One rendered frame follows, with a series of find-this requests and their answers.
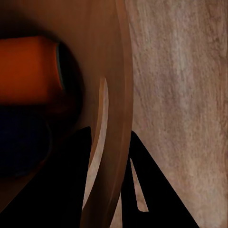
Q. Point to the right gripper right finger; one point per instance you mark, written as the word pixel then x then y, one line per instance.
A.
pixel 166 210

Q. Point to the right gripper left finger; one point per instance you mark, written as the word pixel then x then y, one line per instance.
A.
pixel 54 197

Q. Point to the trash can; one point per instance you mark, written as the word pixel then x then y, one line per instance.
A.
pixel 96 37

